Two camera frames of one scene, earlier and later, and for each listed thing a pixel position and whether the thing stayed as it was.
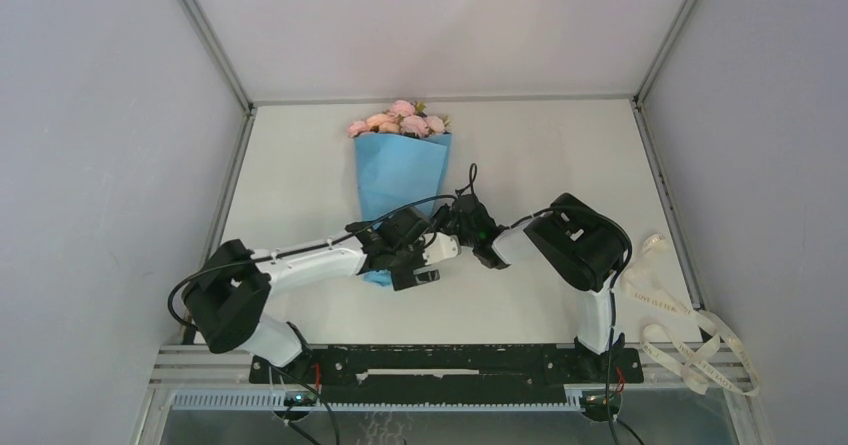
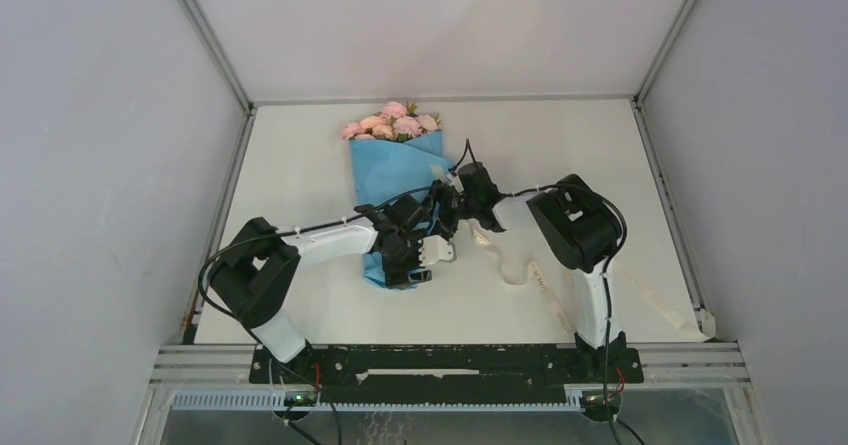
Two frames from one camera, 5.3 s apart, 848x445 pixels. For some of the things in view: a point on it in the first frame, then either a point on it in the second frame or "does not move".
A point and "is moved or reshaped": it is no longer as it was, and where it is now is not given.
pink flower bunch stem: x=436 y=125 is moved or reshaped
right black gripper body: x=447 y=217 -> x=450 y=204
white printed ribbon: x=715 y=353 -> x=701 y=328
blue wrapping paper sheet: x=395 y=173 does not move
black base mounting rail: x=452 y=374 does not move
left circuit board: x=299 y=398 does not move
